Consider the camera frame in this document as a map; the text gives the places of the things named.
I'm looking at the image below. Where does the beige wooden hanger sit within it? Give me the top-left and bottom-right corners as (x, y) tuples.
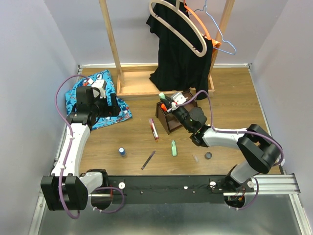
(147, 0), (208, 57)

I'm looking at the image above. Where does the purple thin pen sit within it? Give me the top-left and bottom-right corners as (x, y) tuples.
(141, 149), (156, 170)

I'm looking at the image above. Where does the orange black highlighter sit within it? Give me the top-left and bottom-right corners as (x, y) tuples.
(161, 103), (167, 111)

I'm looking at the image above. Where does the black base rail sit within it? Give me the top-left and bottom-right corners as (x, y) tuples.
(91, 174), (255, 205)

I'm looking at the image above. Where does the blue shark print cloth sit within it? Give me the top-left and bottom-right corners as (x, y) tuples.
(65, 70), (132, 130)

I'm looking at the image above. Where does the blue wire hanger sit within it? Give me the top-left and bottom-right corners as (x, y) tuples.
(184, 0), (237, 55)

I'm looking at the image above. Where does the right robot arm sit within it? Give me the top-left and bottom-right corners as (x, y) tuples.
(159, 92), (283, 192)

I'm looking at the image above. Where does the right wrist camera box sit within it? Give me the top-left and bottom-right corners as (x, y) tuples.
(170, 92), (187, 109)

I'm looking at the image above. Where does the brown wooden desk organizer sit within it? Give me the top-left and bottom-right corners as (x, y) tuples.
(156, 89), (198, 135)

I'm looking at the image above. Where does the wooden clothes rack frame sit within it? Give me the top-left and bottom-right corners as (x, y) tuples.
(98, 0), (235, 97)

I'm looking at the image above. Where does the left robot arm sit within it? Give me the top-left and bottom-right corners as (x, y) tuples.
(41, 86), (121, 211)

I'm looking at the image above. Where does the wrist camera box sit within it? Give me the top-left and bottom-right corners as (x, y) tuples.
(170, 92), (187, 109)
(88, 78), (106, 99)

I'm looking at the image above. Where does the mint green highlighter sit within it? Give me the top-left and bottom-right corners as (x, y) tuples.
(158, 92), (166, 99)

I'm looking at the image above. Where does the black hanging garment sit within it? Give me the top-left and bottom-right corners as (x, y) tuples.
(146, 0), (214, 101)

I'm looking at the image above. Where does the orange plastic hanger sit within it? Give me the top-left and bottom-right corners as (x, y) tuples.
(183, 1), (221, 49)

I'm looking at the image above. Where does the round dark cap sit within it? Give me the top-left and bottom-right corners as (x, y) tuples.
(204, 152), (212, 160)

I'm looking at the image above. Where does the blue small bottle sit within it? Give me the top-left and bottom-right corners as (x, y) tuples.
(119, 147), (126, 157)

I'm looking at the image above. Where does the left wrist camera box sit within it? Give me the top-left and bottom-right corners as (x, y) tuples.
(88, 78), (106, 99)

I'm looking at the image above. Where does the pink red pen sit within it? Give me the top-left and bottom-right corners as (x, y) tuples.
(149, 118), (159, 142)

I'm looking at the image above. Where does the small clear tube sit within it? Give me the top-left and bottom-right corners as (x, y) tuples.
(193, 155), (199, 163)

